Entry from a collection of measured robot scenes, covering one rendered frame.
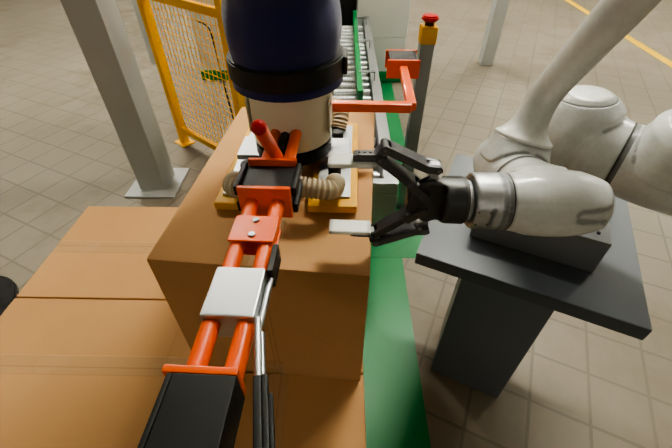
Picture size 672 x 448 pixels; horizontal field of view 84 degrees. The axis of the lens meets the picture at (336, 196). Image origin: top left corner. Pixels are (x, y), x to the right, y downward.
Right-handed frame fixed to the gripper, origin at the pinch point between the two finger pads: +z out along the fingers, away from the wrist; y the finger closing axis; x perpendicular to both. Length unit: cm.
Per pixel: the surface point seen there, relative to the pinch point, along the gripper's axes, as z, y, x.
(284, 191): 7.6, -2.5, -2.4
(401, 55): -15, -3, 56
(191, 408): 11.1, -2.3, -32.9
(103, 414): 51, 53, -15
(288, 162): 8.2, -2.6, 5.2
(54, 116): 242, 106, 219
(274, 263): 6.9, -1.5, -15.4
